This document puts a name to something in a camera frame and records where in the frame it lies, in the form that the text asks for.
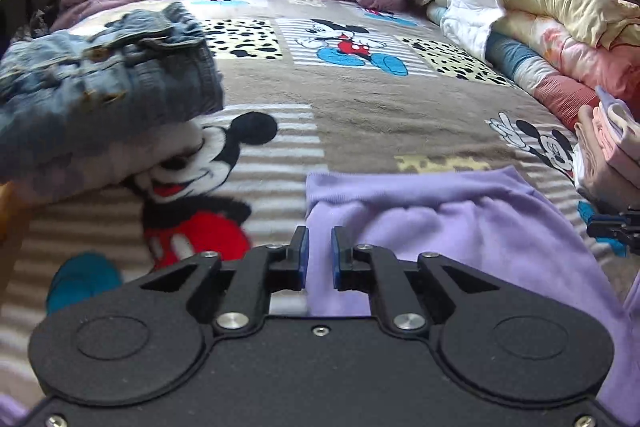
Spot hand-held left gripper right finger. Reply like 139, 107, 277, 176
330, 226, 501, 338

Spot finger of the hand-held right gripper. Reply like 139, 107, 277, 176
586, 212, 640, 258

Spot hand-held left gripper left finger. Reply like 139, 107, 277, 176
140, 226, 311, 338

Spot purple sweatshirt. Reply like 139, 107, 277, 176
0, 166, 640, 427

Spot beige folded garment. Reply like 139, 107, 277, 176
574, 141, 640, 214

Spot pink folded garment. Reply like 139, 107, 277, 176
574, 104, 640, 168

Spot pink quilt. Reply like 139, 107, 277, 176
492, 14, 640, 108

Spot blue red patchwork quilt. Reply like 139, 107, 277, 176
482, 29, 602, 134

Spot cream quilt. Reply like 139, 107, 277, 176
500, 0, 640, 51

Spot lavender floral garment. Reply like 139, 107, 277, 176
0, 116, 202, 208

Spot white quilt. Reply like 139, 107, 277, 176
426, 0, 532, 64

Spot denim jeans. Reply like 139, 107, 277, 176
0, 1, 226, 184

